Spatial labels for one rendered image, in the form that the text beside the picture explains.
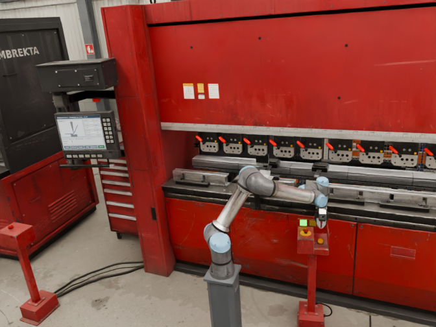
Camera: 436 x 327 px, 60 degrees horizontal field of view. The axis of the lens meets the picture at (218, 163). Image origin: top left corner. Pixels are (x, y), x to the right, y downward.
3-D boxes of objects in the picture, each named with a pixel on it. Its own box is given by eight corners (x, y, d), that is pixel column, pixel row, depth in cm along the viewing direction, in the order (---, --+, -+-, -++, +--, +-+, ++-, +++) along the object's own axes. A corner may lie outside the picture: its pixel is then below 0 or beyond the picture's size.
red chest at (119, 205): (111, 241, 406) (94, 154, 370) (138, 218, 449) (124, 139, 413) (150, 249, 387) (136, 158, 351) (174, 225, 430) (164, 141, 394)
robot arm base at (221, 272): (230, 281, 212) (230, 267, 208) (205, 278, 217) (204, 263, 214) (238, 265, 225) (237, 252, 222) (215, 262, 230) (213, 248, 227)
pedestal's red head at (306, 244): (297, 254, 252) (297, 230, 245) (297, 240, 266) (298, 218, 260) (328, 255, 247) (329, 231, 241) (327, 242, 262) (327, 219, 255)
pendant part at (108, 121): (63, 159, 288) (53, 113, 275) (72, 154, 299) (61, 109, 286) (119, 159, 280) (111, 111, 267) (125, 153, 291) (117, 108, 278)
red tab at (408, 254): (390, 256, 260) (391, 247, 257) (390, 254, 261) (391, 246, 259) (414, 260, 254) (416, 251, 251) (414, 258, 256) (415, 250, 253)
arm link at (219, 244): (213, 265, 211) (211, 245, 206) (208, 252, 223) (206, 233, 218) (234, 261, 213) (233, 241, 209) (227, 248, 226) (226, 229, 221)
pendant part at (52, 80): (60, 175, 296) (33, 65, 266) (76, 163, 319) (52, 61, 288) (121, 175, 288) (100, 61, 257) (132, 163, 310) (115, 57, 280)
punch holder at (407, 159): (390, 165, 250) (393, 141, 244) (390, 160, 257) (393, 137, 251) (416, 167, 244) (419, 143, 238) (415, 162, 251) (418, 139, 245)
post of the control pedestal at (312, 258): (307, 313, 274) (308, 250, 255) (307, 307, 279) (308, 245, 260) (314, 313, 273) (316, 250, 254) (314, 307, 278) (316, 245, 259)
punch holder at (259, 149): (248, 154, 288) (246, 133, 282) (251, 150, 296) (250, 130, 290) (266, 156, 283) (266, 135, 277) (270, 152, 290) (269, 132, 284)
